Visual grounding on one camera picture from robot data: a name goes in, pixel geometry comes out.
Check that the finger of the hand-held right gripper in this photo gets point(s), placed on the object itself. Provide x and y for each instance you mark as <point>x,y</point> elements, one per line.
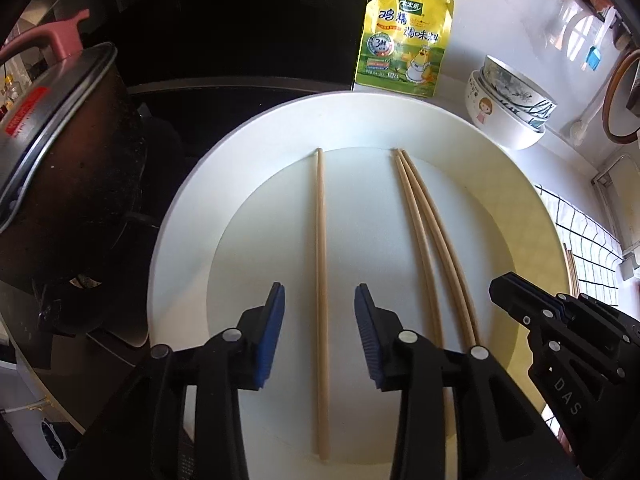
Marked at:
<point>515,302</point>
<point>595,317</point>

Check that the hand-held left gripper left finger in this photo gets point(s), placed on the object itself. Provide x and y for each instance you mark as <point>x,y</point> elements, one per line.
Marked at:
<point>272,330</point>

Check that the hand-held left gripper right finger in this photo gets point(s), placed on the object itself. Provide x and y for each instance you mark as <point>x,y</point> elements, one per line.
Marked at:
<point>367,330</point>

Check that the light wooden chopstick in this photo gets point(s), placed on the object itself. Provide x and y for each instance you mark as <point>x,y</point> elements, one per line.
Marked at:
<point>320,260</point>
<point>461,305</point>
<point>433,305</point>

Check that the white round plastic basin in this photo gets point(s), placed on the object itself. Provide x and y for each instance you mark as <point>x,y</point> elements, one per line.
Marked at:
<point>360,120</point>

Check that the white black checkered cloth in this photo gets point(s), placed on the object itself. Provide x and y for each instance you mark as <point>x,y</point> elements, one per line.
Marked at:
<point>590,240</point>

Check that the white bowl with cartoon print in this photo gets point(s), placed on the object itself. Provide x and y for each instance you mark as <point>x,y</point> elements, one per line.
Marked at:
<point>500,125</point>

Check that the floral patterned ceramic bowl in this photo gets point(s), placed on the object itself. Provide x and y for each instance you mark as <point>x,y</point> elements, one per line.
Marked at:
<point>535,121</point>
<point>515,85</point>

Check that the white brush with blue head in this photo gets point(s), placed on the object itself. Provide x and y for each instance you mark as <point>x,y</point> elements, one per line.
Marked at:
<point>582,127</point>

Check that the wooden rimmed round sieve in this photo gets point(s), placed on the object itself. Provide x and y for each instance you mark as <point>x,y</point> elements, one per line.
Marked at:
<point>606,110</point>

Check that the black stove top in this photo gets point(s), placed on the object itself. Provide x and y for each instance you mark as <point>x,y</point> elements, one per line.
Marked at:
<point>225,110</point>

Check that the white appliance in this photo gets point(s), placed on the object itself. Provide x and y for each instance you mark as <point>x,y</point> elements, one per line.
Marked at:
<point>30,420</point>

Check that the dark cooking pot with lid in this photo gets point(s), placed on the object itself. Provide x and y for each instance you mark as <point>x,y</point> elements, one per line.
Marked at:
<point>65,175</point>

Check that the yellow seasoning pouch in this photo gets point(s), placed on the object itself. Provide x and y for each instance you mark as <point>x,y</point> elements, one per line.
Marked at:
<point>405,45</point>

